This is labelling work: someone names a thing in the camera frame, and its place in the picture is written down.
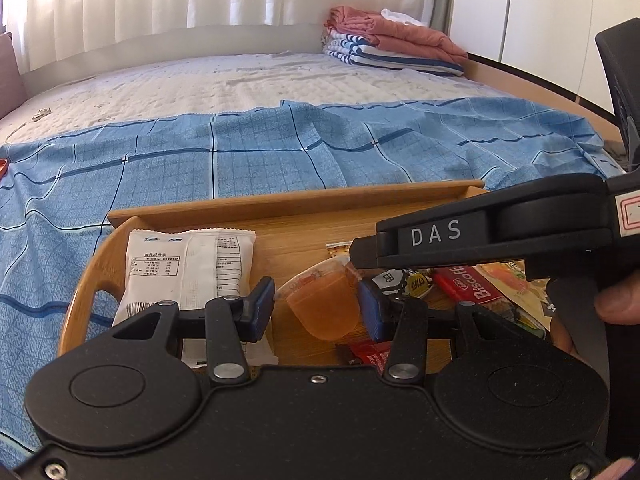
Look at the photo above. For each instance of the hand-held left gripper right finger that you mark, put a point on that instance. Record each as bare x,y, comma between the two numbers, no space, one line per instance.
372,310

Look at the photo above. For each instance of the person's right hand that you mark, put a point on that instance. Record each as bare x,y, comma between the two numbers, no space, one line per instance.
622,302

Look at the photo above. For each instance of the white quilted mattress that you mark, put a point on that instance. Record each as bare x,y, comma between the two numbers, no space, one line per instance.
200,80

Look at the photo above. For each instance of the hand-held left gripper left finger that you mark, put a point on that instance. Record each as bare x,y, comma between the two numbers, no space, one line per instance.
262,307

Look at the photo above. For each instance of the flat red plastic tray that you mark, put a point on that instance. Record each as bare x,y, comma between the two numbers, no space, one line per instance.
3,169

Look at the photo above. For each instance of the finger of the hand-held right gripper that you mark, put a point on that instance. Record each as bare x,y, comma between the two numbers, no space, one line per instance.
435,232

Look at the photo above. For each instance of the blue checked bedsheet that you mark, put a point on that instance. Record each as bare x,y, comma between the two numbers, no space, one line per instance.
250,160

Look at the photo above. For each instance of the folded white cloth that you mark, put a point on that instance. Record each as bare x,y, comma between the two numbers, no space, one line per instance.
400,15

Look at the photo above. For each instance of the wooden bed frame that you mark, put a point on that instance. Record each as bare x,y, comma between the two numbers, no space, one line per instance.
550,91

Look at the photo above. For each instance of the folded pink blanket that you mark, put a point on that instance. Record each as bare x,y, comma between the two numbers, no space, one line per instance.
415,37

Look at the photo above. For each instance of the red biscuit packet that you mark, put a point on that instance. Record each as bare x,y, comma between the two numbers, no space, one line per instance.
470,287

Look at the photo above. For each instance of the folded blue striped towel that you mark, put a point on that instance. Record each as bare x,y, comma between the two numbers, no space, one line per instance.
380,58

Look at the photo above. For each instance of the white snack packet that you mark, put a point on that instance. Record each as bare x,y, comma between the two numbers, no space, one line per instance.
185,270

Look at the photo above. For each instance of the large yellow black packet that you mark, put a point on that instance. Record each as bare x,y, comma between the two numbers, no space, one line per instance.
510,280

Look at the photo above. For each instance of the white wardrobe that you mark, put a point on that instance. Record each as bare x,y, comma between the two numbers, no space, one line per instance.
540,20

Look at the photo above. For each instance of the orange jelly cup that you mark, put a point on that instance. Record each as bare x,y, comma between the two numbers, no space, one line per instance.
320,305

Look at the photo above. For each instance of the black white yellow packet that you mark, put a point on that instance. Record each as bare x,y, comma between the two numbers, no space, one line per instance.
407,282

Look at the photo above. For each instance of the dark red snack packet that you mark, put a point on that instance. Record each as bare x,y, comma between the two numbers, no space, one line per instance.
372,355

